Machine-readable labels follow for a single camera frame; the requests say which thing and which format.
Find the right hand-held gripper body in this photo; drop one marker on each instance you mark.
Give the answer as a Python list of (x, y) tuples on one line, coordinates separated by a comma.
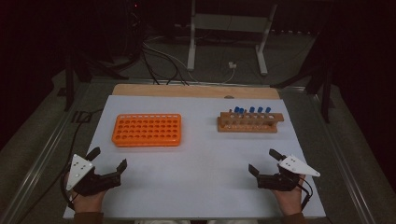
[(280, 182)]

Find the black stand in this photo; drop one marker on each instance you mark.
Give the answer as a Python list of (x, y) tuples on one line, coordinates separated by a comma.
[(69, 84), (325, 93)]

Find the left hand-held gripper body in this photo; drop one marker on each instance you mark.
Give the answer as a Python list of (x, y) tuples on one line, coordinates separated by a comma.
[(79, 171)]

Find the person's right hand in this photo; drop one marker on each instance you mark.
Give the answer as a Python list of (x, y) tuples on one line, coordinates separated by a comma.
[(291, 202)]

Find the white table mat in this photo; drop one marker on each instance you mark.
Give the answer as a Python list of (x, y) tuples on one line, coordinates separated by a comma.
[(202, 171)]

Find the metal frame rail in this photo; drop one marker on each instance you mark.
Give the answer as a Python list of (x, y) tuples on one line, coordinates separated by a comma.
[(342, 174), (280, 88), (37, 168)]

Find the white plug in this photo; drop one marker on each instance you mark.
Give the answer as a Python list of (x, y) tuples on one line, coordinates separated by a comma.
[(232, 65)]

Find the person's left hand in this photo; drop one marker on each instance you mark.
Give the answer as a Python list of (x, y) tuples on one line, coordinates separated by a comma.
[(87, 203)]

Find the wooden test tube rack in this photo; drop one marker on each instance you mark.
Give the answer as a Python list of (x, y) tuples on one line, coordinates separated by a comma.
[(249, 128)]

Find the white metal stand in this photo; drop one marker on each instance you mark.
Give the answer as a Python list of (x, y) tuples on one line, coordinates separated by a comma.
[(230, 23)]

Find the orange plastic test tube rack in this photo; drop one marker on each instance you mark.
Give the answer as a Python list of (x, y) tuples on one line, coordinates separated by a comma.
[(146, 141)]

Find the blue-capped test tube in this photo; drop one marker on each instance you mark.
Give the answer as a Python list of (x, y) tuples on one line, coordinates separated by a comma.
[(237, 109), (242, 110), (260, 109), (268, 109), (251, 109)]

